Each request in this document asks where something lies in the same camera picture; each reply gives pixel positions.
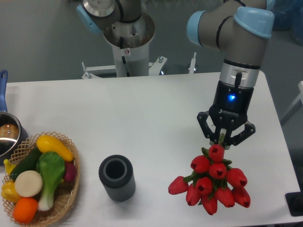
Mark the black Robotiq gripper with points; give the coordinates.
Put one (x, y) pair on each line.
(228, 112)

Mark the red tulip bouquet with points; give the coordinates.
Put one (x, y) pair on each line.
(212, 180)

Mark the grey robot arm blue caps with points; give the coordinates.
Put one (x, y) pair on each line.
(240, 28)

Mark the dark grey ribbed vase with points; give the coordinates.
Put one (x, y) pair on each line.
(116, 174)

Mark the black device at table edge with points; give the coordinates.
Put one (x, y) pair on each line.
(295, 203)

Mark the blue plastic bag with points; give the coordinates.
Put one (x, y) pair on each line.
(289, 16)

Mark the purple red onion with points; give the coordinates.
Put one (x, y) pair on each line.
(70, 172)

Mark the woven wicker basket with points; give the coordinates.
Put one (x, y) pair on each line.
(65, 193)

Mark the green bok choy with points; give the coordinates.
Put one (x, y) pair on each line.
(51, 167)

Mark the yellow squash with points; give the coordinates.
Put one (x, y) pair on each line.
(47, 143)

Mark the dark green cucumber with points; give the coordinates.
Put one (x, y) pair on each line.
(27, 163)

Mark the cream round bun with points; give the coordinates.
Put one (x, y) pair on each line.
(28, 183)

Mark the orange fruit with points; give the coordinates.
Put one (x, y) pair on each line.
(24, 210)

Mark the yellow banana tip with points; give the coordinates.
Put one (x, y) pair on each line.
(8, 166)

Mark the yellow bell pepper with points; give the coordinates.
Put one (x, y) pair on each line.
(9, 192)

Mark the white frame at right edge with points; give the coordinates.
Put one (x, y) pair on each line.
(294, 106)

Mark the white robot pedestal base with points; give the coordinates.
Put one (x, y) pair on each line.
(130, 46)

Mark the blue handled saucepan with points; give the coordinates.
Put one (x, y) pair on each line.
(12, 133)

